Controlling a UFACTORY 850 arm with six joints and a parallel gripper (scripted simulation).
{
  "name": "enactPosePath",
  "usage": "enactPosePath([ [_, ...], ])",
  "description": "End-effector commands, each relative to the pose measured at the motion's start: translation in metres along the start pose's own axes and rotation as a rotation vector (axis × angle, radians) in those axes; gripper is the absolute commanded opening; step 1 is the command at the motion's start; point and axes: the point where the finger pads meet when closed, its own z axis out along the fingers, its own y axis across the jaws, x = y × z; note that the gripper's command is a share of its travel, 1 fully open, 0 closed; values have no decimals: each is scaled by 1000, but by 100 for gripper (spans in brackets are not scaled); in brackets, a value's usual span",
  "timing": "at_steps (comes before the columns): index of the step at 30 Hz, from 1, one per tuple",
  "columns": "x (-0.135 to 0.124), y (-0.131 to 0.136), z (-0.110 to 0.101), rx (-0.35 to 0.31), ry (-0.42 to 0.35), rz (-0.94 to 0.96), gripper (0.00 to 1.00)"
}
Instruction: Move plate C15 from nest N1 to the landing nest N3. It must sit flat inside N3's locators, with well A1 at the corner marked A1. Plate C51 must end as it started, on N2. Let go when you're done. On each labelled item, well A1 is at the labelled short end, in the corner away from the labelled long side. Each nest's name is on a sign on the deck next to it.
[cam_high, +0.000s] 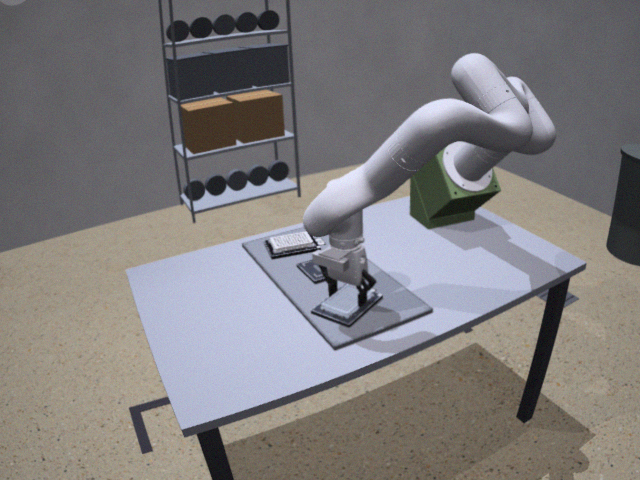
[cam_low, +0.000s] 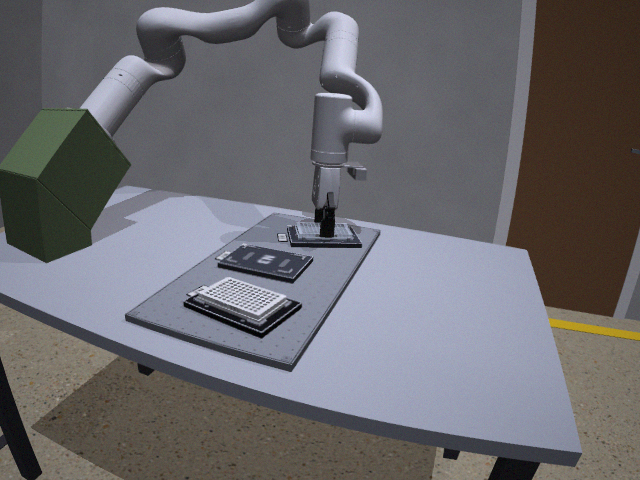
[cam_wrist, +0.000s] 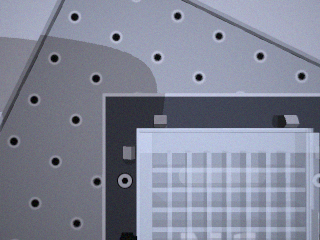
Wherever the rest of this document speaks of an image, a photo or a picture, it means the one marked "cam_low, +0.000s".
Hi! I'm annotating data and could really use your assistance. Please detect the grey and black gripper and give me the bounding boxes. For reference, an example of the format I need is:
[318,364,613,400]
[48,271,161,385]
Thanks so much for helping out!
[312,161,343,238]

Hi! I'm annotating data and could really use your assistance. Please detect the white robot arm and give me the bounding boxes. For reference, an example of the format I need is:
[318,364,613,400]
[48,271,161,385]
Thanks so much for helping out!
[80,0,383,181]

